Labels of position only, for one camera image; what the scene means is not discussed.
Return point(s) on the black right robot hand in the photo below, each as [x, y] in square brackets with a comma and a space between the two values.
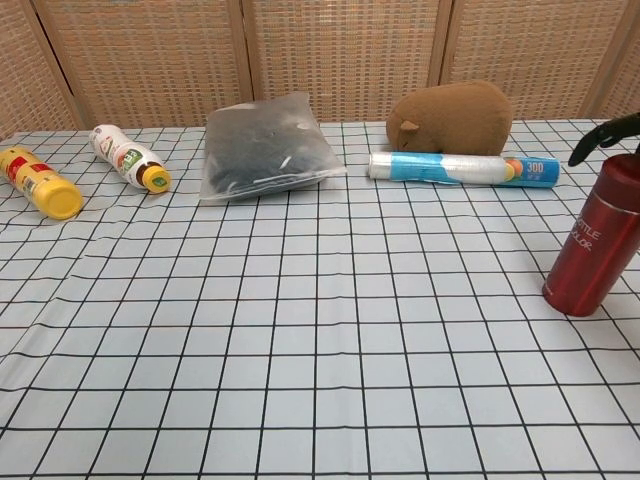
[607, 133]

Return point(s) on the red metal thermos bottle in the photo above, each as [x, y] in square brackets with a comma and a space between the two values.
[595, 235]

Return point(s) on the white black-grid tablecloth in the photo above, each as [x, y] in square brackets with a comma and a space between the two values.
[310, 325]

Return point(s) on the brown capybara plush toy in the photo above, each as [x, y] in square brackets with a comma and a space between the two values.
[460, 120]

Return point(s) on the blue plastic bag roll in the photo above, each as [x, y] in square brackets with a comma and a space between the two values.
[450, 169]

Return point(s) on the frosted zip bag dark contents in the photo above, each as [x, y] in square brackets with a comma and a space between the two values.
[265, 150]

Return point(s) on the woven bamboo folding screen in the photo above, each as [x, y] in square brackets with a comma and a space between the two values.
[150, 55]

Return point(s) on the yellow plastic bottle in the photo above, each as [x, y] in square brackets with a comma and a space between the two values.
[35, 182]

